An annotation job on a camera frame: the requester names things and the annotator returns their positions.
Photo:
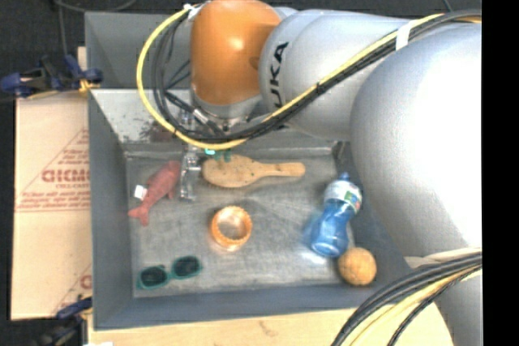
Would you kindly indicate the yellow-orange ball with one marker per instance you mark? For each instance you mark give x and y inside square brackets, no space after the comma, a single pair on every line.
[357,266]

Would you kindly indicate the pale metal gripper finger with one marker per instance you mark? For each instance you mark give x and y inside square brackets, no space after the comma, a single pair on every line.
[185,184]
[196,174]

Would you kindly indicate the blue clear plastic bottle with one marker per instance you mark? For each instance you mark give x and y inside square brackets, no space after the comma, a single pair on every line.
[330,229]

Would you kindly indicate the pink toy fish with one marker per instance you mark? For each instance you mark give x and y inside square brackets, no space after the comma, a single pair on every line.
[160,186]

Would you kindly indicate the brown cardboard board red print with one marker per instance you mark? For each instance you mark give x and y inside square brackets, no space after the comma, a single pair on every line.
[48,239]

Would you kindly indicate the wooden hairbrush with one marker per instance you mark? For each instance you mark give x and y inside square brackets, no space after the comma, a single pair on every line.
[239,174]

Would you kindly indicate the grey metal bin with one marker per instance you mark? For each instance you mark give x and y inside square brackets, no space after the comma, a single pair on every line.
[259,267]

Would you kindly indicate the green sunglasses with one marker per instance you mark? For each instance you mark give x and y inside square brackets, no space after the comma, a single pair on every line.
[186,267]

